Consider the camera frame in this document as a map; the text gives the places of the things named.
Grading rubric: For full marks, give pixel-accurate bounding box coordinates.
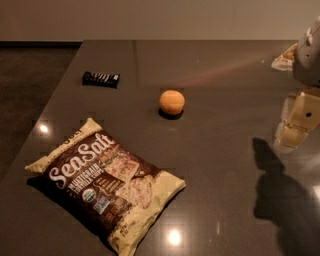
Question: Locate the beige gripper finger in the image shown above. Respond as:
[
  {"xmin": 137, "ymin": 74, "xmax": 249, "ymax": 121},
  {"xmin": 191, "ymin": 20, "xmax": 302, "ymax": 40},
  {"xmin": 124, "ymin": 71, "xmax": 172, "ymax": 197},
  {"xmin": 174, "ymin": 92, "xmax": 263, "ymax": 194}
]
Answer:
[
  {"xmin": 273, "ymin": 89, "xmax": 320, "ymax": 150},
  {"xmin": 271, "ymin": 43, "xmax": 297, "ymax": 71}
]

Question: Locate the orange fruit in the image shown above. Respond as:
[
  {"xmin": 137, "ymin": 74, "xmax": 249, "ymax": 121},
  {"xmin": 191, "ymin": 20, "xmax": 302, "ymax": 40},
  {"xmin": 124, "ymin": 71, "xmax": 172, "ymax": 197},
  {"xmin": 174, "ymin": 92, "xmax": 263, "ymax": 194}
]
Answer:
[{"xmin": 159, "ymin": 90, "xmax": 185, "ymax": 115}]

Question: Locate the brown sea salt chip bag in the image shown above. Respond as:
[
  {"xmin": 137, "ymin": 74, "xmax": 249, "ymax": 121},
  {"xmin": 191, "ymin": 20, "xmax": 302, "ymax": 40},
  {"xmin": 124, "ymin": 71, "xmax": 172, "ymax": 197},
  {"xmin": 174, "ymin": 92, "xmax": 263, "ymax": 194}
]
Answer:
[{"xmin": 26, "ymin": 118, "xmax": 186, "ymax": 256}]

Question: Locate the black snack bar wrapper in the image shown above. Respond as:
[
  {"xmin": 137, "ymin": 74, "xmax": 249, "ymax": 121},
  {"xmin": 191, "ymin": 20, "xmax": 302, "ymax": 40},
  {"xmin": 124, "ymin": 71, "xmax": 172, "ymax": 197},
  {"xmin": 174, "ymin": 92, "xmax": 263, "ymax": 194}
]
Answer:
[{"xmin": 82, "ymin": 71, "xmax": 120, "ymax": 88}]

